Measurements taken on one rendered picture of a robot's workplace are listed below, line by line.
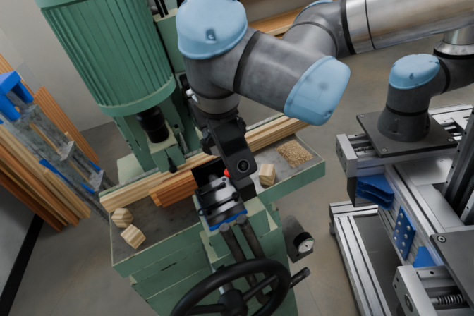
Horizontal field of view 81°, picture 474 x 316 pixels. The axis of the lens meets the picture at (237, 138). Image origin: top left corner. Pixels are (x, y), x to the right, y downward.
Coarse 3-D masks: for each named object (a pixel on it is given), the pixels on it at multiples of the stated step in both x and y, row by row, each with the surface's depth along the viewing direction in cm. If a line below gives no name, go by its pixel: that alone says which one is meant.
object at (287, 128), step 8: (296, 120) 87; (272, 128) 86; (280, 128) 85; (288, 128) 86; (296, 128) 88; (256, 136) 85; (264, 136) 84; (272, 136) 85; (280, 136) 87; (248, 144) 83; (256, 144) 84; (264, 144) 86; (200, 160) 81; (184, 168) 80; (168, 176) 79; (152, 184) 78
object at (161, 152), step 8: (168, 128) 74; (152, 144) 70; (160, 144) 69; (168, 144) 68; (176, 144) 68; (152, 152) 67; (160, 152) 68; (168, 152) 68; (176, 152) 69; (160, 160) 69; (176, 160) 71; (184, 160) 72; (160, 168) 70; (168, 168) 71
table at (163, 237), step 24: (288, 168) 77; (312, 168) 76; (264, 192) 73; (288, 192) 77; (144, 216) 74; (168, 216) 73; (192, 216) 71; (120, 240) 70; (144, 240) 68; (168, 240) 67; (192, 240) 71; (264, 240) 67; (120, 264) 65; (144, 264) 68; (216, 264) 64
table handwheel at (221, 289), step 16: (224, 272) 52; (240, 272) 53; (256, 272) 55; (272, 272) 57; (288, 272) 62; (192, 288) 52; (208, 288) 51; (224, 288) 62; (256, 288) 60; (288, 288) 65; (176, 304) 53; (192, 304) 51; (224, 304) 59; (240, 304) 58; (272, 304) 67
